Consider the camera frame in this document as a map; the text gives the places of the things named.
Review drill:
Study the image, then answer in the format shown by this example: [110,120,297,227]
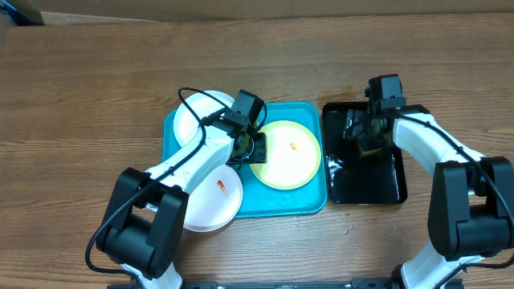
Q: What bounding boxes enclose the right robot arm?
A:
[343,105,513,288]

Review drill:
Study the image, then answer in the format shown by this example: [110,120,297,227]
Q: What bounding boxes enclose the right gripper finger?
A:
[379,118,394,145]
[344,109,357,140]

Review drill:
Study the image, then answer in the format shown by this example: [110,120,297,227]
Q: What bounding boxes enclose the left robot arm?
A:
[87,108,265,288]

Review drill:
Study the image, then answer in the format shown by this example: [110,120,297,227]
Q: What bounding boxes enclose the light green plate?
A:
[250,120,321,190]

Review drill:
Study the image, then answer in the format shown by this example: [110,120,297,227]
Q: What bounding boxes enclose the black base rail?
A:
[106,276,465,289]

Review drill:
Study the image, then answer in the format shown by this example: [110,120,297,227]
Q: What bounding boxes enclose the dark object top left corner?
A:
[1,0,44,26]

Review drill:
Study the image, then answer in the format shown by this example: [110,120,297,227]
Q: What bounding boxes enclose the black water tray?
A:
[322,102,408,205]

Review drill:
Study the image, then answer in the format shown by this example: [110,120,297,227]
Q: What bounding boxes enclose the green yellow sponge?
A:
[356,119,389,156]

